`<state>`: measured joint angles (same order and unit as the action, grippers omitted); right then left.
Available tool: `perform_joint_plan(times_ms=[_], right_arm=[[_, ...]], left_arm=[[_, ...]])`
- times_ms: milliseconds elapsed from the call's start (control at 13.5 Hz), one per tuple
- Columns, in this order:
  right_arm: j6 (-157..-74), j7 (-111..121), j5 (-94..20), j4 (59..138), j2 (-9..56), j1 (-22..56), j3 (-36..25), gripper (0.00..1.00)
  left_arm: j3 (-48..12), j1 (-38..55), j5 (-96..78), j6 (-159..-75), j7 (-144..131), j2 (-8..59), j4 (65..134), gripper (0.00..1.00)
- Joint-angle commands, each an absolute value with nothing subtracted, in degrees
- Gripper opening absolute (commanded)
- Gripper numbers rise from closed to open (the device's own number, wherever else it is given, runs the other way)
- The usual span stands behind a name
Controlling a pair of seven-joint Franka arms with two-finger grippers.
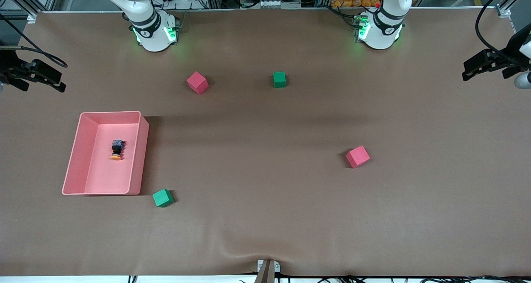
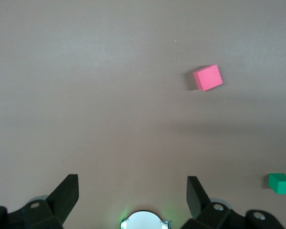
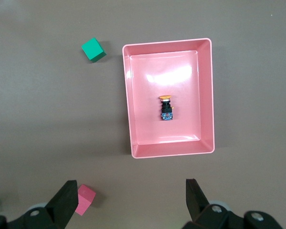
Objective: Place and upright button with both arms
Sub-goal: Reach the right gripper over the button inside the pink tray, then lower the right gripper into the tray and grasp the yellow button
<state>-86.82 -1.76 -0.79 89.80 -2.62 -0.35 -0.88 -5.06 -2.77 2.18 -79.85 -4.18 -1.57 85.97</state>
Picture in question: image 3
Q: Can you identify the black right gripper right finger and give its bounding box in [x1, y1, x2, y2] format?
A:
[183, 178, 245, 229]

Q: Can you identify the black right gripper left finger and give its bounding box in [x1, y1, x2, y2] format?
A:
[13, 180, 79, 229]

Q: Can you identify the orange cap push button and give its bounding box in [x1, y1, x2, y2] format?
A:
[158, 94, 174, 121]

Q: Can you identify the pink cube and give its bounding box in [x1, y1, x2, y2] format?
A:
[74, 184, 96, 216]

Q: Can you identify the pink plastic tray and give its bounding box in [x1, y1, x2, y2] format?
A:
[122, 37, 216, 160]

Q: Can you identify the green cube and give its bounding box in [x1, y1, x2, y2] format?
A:
[81, 37, 107, 64]

